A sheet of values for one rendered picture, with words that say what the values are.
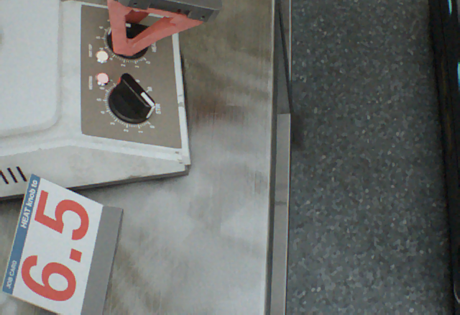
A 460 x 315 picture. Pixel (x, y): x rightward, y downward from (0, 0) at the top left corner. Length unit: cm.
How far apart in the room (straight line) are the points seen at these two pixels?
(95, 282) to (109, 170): 8
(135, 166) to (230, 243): 8
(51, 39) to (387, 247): 91
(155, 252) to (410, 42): 110
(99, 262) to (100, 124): 9
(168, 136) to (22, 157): 10
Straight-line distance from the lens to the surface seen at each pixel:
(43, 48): 65
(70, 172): 65
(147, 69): 67
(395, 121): 158
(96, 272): 64
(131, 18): 68
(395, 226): 148
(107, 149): 63
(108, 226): 65
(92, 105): 64
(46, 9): 67
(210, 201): 65
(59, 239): 64
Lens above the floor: 132
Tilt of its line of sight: 57 degrees down
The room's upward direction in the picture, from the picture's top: 12 degrees counter-clockwise
